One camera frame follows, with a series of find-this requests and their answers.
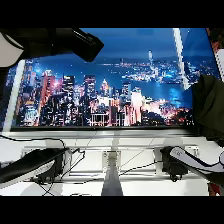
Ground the silver frame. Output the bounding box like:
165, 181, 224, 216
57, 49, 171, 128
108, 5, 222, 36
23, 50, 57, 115
0, 129, 224, 197

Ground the black cable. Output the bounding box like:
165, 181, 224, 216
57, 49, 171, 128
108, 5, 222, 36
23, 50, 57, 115
0, 133, 68, 150
117, 160, 165, 177
61, 148, 87, 181

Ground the dark green garment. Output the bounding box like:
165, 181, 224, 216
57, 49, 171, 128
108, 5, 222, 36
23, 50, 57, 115
191, 73, 224, 148

